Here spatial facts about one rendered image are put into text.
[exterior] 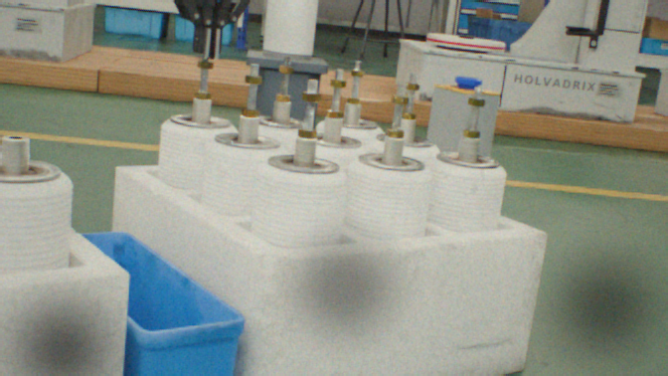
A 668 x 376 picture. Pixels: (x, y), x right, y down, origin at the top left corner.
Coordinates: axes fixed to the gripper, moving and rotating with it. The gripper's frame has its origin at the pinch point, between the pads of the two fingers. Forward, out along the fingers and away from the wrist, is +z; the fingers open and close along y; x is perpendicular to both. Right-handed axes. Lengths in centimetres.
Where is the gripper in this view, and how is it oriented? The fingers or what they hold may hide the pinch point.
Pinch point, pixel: (207, 43)
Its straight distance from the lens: 109.6
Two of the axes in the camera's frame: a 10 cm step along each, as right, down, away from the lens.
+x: 7.0, 2.3, -6.8
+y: -7.1, 0.8, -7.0
